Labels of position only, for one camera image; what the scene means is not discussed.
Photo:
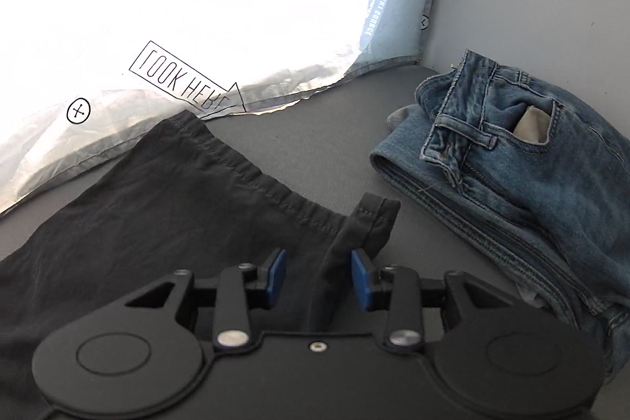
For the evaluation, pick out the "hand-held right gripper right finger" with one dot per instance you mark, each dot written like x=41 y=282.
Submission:
x=362 y=277

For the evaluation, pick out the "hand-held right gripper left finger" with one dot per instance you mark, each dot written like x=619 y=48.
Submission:
x=276 y=277

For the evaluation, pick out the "black pants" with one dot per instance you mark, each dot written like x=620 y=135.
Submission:
x=172 y=203

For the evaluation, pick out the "folded blue jeans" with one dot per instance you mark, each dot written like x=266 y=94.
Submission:
x=531 y=193

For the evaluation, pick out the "white printed sheet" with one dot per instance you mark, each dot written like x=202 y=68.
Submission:
x=197 y=6

